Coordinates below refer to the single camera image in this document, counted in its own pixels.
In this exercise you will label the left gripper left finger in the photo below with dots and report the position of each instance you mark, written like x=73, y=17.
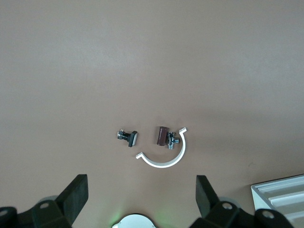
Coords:
x=71, y=197

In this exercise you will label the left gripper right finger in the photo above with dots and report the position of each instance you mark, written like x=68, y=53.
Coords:
x=206, y=202

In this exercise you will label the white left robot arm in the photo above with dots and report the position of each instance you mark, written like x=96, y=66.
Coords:
x=134, y=222

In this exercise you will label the white drawer cabinet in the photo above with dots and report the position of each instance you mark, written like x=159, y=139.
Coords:
x=285, y=190

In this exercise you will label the brown table mat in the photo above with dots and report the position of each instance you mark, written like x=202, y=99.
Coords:
x=152, y=71

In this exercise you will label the black rectangular switch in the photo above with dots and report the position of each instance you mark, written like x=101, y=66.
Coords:
x=131, y=139

